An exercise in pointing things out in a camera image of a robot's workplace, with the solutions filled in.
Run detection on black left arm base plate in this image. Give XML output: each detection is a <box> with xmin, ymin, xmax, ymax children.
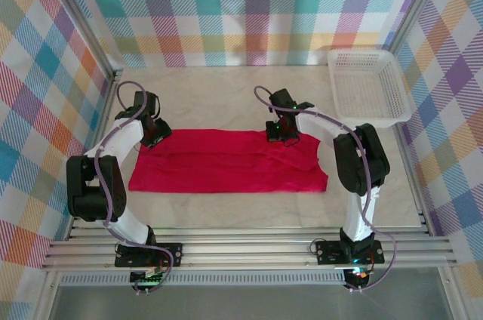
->
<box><xmin>114</xmin><ymin>242</ymin><xmax>184</xmax><ymax>269</ymax></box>

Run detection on red t-shirt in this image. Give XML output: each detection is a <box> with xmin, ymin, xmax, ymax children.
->
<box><xmin>128</xmin><ymin>128</ymin><xmax>328</xmax><ymax>195</ymax></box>

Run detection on aluminium frame post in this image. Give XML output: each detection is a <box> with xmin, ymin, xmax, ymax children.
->
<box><xmin>380</xmin><ymin>0</ymin><xmax>454</xmax><ymax>57</ymax></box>
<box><xmin>39</xmin><ymin>0</ymin><xmax>125</xmax><ymax>75</ymax></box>

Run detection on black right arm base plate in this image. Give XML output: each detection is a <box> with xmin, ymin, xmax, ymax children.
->
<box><xmin>315</xmin><ymin>239</ymin><xmax>385</xmax><ymax>265</ymax></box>

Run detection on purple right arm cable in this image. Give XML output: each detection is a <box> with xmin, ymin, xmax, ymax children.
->
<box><xmin>253</xmin><ymin>85</ymin><xmax>398</xmax><ymax>293</ymax></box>

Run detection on aluminium slotted base rail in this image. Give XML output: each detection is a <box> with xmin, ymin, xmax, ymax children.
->
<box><xmin>40</xmin><ymin>226</ymin><xmax>458</xmax><ymax>272</ymax></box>

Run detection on grey perforated cable duct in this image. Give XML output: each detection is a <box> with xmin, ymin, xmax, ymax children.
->
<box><xmin>59</xmin><ymin>272</ymin><xmax>347</xmax><ymax>287</ymax></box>

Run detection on white perforated plastic basket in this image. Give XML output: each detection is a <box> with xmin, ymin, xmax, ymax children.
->
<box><xmin>326</xmin><ymin>49</ymin><xmax>412</xmax><ymax>128</ymax></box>

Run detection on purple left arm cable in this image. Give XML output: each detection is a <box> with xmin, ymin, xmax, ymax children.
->
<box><xmin>97</xmin><ymin>80</ymin><xmax>175</xmax><ymax>295</ymax></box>

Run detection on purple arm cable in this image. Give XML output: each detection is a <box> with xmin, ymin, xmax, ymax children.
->
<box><xmin>97</xmin><ymin>80</ymin><xmax>175</xmax><ymax>295</ymax></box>
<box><xmin>253</xmin><ymin>85</ymin><xmax>398</xmax><ymax>293</ymax></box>

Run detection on aluminium side rail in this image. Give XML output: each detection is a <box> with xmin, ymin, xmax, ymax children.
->
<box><xmin>66</xmin><ymin>69</ymin><xmax>124</xmax><ymax>240</ymax></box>
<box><xmin>390</xmin><ymin>122</ymin><xmax>433</xmax><ymax>236</ymax></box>

